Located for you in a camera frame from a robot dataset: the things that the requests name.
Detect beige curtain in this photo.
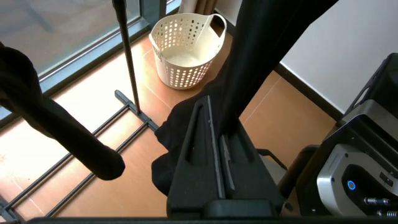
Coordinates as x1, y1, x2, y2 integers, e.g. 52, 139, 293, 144
178, 0, 219, 16

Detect white laundry basket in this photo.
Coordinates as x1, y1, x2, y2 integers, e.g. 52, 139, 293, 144
148, 12, 228, 91

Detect black clothes rack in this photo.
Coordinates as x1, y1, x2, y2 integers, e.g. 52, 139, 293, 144
0, 0, 160, 222

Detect black garment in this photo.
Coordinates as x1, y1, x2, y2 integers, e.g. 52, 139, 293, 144
150, 0, 340, 197

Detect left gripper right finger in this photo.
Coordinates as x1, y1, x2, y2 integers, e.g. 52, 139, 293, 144
219, 122, 285, 217

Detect black shorts with white cords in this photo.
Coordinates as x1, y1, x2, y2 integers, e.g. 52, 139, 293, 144
0, 42, 126, 182

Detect window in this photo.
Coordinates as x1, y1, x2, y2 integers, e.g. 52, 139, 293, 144
0, 0, 183, 128

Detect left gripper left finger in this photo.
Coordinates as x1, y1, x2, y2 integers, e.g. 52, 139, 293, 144
166, 95, 226, 218

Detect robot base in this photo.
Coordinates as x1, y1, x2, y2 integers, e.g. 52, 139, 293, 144
256, 52, 398, 218

